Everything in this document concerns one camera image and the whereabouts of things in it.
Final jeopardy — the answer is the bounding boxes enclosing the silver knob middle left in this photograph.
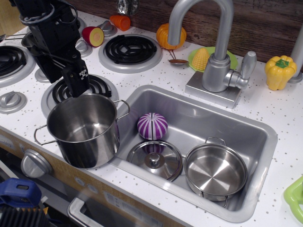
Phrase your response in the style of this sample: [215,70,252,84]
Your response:
[35,69,50,83]

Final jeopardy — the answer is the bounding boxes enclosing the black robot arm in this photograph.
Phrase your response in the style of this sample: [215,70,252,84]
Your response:
[11,0,89,97]

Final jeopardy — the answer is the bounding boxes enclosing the grey post right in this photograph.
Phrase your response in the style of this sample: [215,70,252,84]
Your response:
[287,0,303,84]

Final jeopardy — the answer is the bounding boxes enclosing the green toy plate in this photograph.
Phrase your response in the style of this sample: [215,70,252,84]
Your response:
[188,46,239,72]

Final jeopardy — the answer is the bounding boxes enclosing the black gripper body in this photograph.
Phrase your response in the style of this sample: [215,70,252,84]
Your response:
[20,6,85,83]

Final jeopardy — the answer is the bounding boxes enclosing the silver oven dial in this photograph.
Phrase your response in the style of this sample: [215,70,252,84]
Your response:
[21,149,53,178]

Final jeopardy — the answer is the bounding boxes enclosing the silver oven door handle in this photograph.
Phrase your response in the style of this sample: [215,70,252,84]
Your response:
[67,197,115,227]

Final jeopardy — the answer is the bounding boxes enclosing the silver knob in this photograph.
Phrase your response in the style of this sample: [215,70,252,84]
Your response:
[99,20,117,37]
[35,69,50,83]
[0,91,27,114]
[75,39,93,58]

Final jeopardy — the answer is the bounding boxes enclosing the small brown spoon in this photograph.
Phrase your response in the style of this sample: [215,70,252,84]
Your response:
[168,50,188,65]

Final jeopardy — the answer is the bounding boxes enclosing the yellow toy bell pepper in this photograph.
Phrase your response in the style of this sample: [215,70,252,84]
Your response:
[265,55,297,91]

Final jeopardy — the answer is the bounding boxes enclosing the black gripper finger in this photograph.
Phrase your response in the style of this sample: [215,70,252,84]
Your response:
[62,64,90,97]

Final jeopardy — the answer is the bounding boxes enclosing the shallow steel pan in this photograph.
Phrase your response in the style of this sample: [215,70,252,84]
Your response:
[183,137,248,208]

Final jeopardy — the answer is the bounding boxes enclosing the tall steel pot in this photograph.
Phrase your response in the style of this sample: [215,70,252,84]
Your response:
[45,94,120,169]

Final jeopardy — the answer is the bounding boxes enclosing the front left stove burner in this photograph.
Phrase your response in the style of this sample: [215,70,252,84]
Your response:
[0,46,36,88]

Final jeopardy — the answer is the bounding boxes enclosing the steel pot lid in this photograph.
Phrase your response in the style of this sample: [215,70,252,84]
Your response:
[127,140,183,182]

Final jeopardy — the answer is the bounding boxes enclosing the silver knob back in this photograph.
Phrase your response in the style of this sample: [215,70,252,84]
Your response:
[99,20,117,37]

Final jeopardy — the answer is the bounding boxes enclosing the purple white striped onion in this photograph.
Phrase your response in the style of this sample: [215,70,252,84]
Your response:
[137,113,168,140]

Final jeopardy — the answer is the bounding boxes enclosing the silver knob centre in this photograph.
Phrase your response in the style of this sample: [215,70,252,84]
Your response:
[75,39,93,58]

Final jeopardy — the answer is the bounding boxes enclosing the back right stove burner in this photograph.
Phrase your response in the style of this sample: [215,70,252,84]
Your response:
[98,34,162,74]

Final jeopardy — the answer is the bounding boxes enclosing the shiny foil object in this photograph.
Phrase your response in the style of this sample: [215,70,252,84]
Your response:
[116,0,140,16]

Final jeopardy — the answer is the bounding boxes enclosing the yellow toy corn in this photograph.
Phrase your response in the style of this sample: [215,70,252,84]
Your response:
[191,48,210,71]

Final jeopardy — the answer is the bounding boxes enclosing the silver knob front left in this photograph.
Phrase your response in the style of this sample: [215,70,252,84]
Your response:
[0,91,27,114]

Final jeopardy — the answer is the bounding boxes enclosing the orange toy carrot piece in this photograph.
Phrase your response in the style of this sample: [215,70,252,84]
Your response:
[109,15,131,31]

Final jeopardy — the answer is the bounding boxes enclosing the silver toy faucet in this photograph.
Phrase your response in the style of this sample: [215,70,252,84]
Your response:
[167,0,258,110]

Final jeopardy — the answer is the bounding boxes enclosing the orange toy pumpkin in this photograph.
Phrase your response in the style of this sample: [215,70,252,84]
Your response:
[156,23,187,50]

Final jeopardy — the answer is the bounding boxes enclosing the red yellow halved fruit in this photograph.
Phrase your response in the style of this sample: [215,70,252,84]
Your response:
[82,26,105,47]

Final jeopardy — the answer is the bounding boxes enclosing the steel sink basin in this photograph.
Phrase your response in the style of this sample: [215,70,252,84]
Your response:
[112,85,277,223]

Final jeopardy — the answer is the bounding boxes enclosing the front right stove burner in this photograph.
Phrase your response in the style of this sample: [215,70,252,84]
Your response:
[41,74,119,118]

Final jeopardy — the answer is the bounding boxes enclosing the light green plastic object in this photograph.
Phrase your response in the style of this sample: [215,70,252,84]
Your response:
[284,176,303,223]

